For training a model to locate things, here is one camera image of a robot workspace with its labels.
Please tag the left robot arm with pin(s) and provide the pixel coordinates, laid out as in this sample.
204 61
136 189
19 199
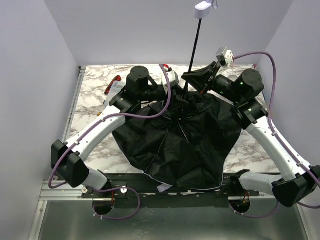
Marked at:
110 119

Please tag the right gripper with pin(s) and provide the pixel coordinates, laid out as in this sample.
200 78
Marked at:
210 78

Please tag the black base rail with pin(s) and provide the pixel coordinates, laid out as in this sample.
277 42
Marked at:
153 194

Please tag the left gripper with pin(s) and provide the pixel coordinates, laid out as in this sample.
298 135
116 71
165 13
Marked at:
169 88

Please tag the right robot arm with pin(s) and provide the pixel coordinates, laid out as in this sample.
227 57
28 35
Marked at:
297 178

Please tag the lavender folding umbrella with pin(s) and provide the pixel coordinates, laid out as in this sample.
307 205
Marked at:
185 147

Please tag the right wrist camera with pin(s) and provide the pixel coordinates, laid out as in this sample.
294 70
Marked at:
225 56

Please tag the beige umbrella case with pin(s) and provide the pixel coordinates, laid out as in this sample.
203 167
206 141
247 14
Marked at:
232 73

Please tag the clear plastic screw box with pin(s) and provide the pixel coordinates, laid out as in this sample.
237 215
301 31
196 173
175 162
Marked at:
115 89

